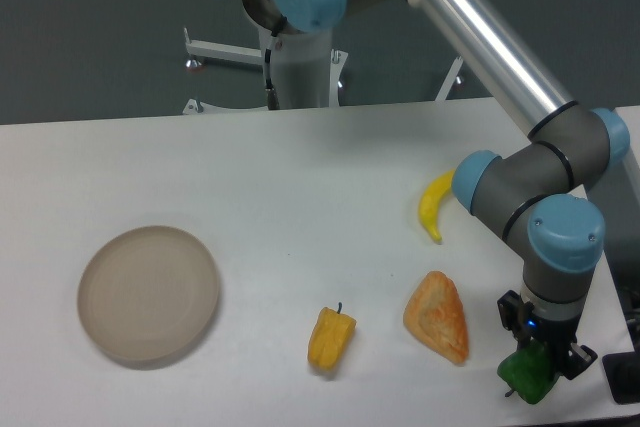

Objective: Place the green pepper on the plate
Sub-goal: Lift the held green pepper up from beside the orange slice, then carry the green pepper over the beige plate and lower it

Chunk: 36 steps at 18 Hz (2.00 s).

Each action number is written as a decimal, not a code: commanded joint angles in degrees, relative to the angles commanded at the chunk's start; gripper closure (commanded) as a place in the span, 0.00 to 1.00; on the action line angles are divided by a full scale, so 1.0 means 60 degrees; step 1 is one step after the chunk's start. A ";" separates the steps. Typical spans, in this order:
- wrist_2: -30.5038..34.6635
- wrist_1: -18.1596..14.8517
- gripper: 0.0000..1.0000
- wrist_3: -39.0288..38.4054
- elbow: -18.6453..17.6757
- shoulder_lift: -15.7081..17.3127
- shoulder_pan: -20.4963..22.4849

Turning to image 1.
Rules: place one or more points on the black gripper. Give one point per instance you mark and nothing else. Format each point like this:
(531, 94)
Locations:
(528, 317)

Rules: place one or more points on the green bell pepper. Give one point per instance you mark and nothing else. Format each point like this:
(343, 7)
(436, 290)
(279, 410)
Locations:
(529, 372)

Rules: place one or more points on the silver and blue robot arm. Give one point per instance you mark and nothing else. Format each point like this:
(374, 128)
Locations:
(525, 199)

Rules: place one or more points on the yellow bell pepper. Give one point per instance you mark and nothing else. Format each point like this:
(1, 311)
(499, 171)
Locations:
(330, 338)

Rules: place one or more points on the beige round plate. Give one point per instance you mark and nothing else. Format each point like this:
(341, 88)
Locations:
(149, 296)

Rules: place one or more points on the black device at table edge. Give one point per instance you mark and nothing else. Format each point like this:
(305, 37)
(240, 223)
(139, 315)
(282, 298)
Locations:
(622, 369)

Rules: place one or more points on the orange triangular pastry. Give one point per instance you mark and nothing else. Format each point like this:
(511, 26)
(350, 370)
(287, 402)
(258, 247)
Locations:
(434, 315)

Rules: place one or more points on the yellow banana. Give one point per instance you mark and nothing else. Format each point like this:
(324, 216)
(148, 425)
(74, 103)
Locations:
(430, 202)

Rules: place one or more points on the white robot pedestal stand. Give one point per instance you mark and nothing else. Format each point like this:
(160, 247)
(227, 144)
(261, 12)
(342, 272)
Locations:
(386, 54)

